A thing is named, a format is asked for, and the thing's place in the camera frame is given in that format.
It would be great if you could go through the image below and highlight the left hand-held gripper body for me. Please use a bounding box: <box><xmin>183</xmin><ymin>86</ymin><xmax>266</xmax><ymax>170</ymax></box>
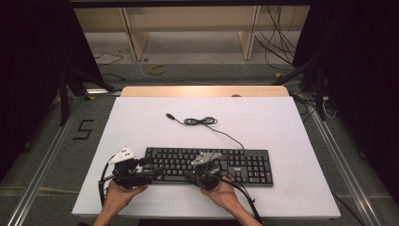
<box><xmin>107</xmin><ymin>147</ymin><xmax>153</xmax><ymax>190</ymax></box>

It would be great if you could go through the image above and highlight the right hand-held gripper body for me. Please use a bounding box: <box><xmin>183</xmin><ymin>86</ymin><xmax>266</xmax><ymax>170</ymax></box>
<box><xmin>191</xmin><ymin>153</ymin><xmax>224</xmax><ymax>191</ymax></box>

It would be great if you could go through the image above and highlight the black keyboard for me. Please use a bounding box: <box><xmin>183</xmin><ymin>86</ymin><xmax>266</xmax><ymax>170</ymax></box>
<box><xmin>142</xmin><ymin>146</ymin><xmax>275</xmax><ymax>188</ymax></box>

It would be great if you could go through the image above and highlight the person's right hand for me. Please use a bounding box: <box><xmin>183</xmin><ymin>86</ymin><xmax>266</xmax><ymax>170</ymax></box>
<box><xmin>200</xmin><ymin>177</ymin><xmax>243</xmax><ymax>211</ymax></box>

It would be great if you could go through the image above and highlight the person's left hand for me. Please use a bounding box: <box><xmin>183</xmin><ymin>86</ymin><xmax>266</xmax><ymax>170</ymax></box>
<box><xmin>103</xmin><ymin>181</ymin><xmax>149</xmax><ymax>215</ymax></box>

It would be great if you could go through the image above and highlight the white board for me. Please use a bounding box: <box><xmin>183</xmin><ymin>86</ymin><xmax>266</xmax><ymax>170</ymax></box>
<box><xmin>71</xmin><ymin>96</ymin><xmax>342</xmax><ymax>220</ymax></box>

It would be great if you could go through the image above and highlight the wooden table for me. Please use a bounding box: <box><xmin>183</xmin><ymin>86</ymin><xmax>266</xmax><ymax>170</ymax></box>
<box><xmin>120</xmin><ymin>85</ymin><xmax>290</xmax><ymax>98</ymax></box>

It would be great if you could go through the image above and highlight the black tripod stand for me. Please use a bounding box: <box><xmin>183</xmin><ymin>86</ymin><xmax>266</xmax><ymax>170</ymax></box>
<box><xmin>271</xmin><ymin>56</ymin><xmax>327</xmax><ymax>121</ymax></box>
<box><xmin>57</xmin><ymin>67</ymin><xmax>117</xmax><ymax>127</ymax></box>

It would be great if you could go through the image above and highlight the yellow tape roll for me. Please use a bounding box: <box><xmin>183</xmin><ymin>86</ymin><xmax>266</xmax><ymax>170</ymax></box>
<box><xmin>149</xmin><ymin>64</ymin><xmax>167</xmax><ymax>75</ymax></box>

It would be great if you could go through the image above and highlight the dark curtain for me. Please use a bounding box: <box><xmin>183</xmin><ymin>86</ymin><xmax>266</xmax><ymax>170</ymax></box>
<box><xmin>293</xmin><ymin>0</ymin><xmax>399</xmax><ymax>205</ymax></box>
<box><xmin>0</xmin><ymin>0</ymin><xmax>105</xmax><ymax>184</ymax></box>

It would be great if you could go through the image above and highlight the wooden shelf unit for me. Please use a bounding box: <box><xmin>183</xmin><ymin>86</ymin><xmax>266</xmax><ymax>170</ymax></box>
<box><xmin>74</xmin><ymin>6</ymin><xmax>311</xmax><ymax>61</ymax></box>

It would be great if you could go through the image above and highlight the black keyboard cable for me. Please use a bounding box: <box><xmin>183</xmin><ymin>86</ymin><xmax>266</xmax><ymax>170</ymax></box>
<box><xmin>165</xmin><ymin>112</ymin><xmax>246</xmax><ymax>151</ymax></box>

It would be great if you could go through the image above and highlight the left hand-held gripper cable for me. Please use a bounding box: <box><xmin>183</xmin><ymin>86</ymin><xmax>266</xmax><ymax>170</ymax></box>
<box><xmin>98</xmin><ymin>154</ymin><xmax>119</xmax><ymax>207</ymax></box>

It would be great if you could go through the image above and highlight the metal floor rail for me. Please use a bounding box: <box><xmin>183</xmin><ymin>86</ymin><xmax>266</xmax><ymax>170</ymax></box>
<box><xmin>6</xmin><ymin>89</ymin><xmax>121</xmax><ymax>226</ymax></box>
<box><xmin>305</xmin><ymin>100</ymin><xmax>383</xmax><ymax>226</ymax></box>

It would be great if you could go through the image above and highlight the white floor cable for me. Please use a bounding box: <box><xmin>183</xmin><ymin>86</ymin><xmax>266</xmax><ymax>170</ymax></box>
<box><xmin>135</xmin><ymin>59</ymin><xmax>218</xmax><ymax>87</ymax></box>

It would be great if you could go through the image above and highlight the thin black floor cable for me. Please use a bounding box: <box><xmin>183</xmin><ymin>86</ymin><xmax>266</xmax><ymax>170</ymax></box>
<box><xmin>94</xmin><ymin>52</ymin><xmax>125</xmax><ymax>66</ymax></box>

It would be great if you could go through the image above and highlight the tangle of floor cables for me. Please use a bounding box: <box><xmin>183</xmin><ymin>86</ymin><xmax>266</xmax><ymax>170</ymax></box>
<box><xmin>291</xmin><ymin>92</ymin><xmax>339</xmax><ymax>121</ymax></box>

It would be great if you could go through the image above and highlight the bundle of black cables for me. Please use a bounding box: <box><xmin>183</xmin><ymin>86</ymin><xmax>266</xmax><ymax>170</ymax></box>
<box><xmin>253</xmin><ymin>5</ymin><xmax>298</xmax><ymax>72</ymax></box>

